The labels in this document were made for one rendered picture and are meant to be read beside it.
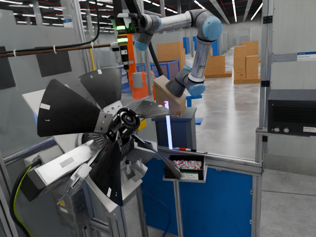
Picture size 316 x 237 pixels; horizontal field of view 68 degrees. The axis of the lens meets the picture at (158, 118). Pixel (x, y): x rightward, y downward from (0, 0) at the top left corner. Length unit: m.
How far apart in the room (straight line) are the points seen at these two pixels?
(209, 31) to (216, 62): 8.84
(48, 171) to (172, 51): 8.34
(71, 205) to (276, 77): 2.21
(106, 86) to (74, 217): 0.69
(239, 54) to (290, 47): 5.87
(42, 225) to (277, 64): 2.46
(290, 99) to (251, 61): 7.33
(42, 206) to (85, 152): 0.82
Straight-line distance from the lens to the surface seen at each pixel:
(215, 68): 10.26
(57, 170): 0.97
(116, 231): 1.37
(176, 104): 1.70
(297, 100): 1.20
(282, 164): 3.01
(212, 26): 1.41
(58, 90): 0.98
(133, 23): 1.15
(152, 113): 1.21
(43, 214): 1.83
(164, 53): 9.15
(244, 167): 1.41
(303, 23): 2.66
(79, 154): 1.03
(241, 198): 1.55
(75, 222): 1.39
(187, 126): 1.73
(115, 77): 1.23
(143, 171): 1.21
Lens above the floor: 1.52
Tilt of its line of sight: 17 degrees down
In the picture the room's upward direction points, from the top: 6 degrees counter-clockwise
